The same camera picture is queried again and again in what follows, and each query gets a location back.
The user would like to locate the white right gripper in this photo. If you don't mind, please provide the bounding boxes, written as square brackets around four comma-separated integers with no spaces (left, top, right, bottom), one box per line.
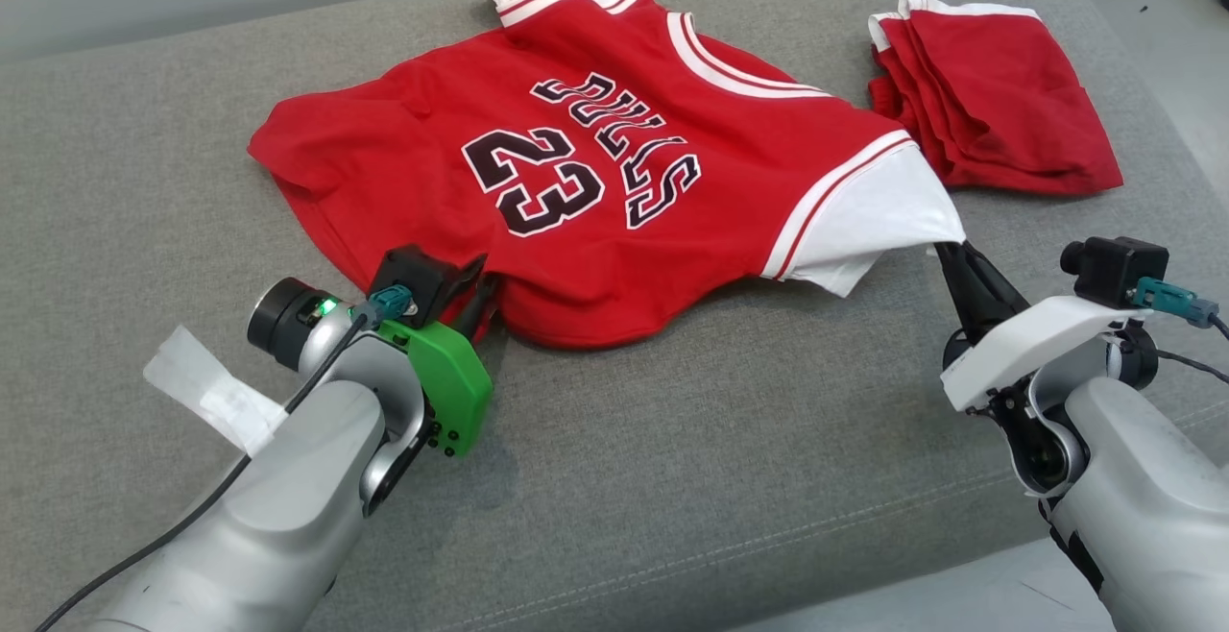
[933,241,1140,413]

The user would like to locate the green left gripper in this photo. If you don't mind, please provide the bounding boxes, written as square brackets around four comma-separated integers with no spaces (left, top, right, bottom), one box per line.
[377,255,500,458]

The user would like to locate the red Bulls 23 jersey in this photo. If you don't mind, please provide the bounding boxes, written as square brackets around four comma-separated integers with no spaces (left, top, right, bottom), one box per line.
[248,0,967,352]

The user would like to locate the red shorts white trim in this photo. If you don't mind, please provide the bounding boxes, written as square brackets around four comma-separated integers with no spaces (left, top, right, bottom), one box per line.
[869,0,1124,198]

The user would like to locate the grey fabric sofa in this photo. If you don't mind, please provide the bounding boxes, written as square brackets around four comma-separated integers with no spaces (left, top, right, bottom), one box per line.
[0,0,1229,632]

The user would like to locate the right camera cable teal plug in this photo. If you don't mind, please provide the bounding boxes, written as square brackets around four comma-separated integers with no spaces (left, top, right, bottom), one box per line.
[1131,277,1229,340]

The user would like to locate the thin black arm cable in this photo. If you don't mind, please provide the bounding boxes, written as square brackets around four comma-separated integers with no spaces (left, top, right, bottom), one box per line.
[1157,349,1229,385]

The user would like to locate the white tape cable tag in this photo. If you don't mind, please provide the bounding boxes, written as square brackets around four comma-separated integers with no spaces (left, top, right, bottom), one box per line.
[144,325,289,458]

